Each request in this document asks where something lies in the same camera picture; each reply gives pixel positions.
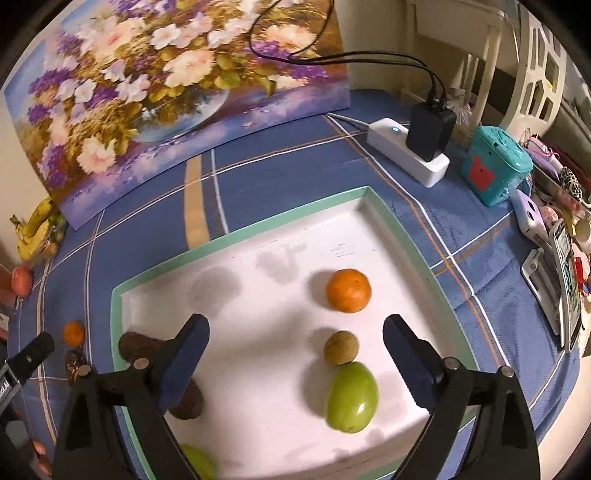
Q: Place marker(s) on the silver clip holder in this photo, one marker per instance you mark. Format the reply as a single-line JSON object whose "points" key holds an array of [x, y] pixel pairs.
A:
{"points": [[540, 281]]}

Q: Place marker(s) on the leopard print pouch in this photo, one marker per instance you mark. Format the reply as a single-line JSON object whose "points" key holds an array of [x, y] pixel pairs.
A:
{"points": [[570, 181]]}

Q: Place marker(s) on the teal toy box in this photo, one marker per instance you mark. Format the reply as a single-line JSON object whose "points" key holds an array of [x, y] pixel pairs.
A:
{"points": [[494, 161]]}

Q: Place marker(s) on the large green mango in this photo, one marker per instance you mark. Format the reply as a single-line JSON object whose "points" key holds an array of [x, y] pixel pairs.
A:
{"points": [[352, 397]]}

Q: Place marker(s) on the black charger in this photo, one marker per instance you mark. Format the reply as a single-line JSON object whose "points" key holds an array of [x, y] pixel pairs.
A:
{"points": [[427, 131]]}

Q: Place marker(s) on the flower painting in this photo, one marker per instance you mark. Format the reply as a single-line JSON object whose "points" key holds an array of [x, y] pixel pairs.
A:
{"points": [[138, 92]]}

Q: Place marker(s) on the red apple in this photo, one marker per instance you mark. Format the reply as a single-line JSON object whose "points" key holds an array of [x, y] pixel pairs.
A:
{"points": [[22, 280]]}

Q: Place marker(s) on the green jujube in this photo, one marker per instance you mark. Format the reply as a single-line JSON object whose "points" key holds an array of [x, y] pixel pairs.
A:
{"points": [[201, 464]]}

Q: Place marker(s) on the pile of small trinkets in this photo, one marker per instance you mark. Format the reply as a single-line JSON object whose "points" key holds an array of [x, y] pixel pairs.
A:
{"points": [[579, 230]]}

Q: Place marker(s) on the person's left hand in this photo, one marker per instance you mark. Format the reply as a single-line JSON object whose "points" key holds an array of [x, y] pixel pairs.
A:
{"points": [[42, 457]]}

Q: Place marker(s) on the banana bunch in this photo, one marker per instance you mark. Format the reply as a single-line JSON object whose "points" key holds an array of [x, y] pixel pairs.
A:
{"points": [[34, 221]]}

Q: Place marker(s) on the white power strip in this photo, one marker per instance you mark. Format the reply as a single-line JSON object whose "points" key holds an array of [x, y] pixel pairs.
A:
{"points": [[385, 136]]}

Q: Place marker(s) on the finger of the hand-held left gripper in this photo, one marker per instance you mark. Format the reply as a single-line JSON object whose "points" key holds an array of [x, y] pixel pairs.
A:
{"points": [[37, 350]]}

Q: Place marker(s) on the white chair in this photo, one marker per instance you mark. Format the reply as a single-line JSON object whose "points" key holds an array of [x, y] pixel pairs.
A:
{"points": [[455, 18]]}

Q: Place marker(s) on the white tray with teal rim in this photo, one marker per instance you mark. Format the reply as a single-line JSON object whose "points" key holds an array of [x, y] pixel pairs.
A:
{"points": [[277, 295]]}

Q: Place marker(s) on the blue plaid tablecloth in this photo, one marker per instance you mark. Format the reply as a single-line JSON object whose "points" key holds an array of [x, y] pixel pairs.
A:
{"points": [[286, 161]]}

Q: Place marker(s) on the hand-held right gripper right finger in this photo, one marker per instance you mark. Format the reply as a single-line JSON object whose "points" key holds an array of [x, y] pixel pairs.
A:
{"points": [[399, 337]]}

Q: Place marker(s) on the orange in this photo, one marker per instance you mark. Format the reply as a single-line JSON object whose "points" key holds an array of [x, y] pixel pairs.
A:
{"points": [[74, 333], [348, 290]]}

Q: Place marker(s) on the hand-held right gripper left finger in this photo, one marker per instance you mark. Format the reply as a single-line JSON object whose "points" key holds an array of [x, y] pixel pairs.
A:
{"points": [[191, 341]]}

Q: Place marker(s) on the lavender handheld device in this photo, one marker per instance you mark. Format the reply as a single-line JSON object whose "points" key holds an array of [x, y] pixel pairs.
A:
{"points": [[526, 212]]}

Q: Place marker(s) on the clear plastic produce container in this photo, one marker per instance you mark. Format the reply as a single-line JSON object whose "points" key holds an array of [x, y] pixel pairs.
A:
{"points": [[53, 240]]}

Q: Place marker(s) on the small brown kiwi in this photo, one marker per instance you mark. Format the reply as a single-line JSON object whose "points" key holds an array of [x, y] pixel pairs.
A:
{"points": [[340, 347]]}

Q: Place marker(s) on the white lattice panel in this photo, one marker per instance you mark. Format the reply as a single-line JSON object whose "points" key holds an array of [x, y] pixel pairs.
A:
{"points": [[524, 60]]}

